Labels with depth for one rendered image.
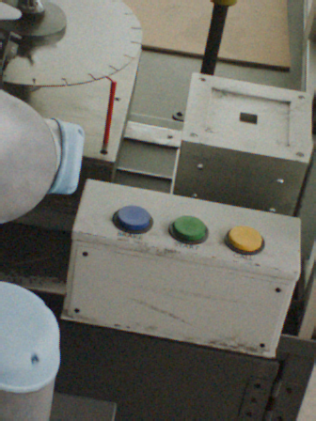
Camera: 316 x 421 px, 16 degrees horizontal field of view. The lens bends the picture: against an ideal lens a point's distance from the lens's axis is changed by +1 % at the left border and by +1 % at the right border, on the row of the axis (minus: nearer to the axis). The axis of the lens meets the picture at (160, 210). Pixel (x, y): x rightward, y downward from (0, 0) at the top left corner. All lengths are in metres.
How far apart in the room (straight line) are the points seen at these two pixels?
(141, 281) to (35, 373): 0.32
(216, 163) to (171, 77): 0.43
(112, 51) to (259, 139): 0.24
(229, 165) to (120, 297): 0.27
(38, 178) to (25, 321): 0.35
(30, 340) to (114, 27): 0.67
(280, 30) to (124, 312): 0.88
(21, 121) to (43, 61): 0.78
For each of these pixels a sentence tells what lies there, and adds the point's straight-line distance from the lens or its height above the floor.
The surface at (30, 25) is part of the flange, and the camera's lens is 1.59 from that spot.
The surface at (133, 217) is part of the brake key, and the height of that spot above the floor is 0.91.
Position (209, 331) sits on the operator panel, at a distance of 1.41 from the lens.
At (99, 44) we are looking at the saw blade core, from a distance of 1.59.
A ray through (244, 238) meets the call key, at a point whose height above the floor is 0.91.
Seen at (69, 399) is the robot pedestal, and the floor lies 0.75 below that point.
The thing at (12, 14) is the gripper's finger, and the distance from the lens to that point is 1.39.
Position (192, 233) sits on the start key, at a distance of 1.34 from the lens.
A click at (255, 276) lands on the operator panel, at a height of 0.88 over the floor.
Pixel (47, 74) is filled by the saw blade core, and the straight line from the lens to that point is 1.51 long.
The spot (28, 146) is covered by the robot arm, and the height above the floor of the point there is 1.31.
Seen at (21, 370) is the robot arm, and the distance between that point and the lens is 1.08.
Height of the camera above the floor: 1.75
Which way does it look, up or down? 38 degrees down
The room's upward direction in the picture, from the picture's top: 11 degrees clockwise
